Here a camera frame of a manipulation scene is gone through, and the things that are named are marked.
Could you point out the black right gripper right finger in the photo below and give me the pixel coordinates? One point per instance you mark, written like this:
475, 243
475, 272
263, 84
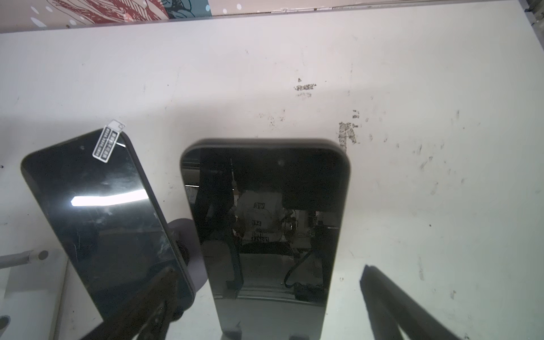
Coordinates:
392, 312

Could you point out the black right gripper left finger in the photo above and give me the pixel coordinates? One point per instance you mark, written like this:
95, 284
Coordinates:
148, 315

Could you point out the dark round stand back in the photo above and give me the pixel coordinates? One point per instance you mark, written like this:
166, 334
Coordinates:
186, 237

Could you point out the white stand front centre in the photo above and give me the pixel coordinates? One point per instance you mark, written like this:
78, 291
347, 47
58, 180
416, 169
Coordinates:
31, 299

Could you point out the black phone with sticker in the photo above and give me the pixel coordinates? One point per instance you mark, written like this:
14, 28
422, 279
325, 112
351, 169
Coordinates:
95, 195

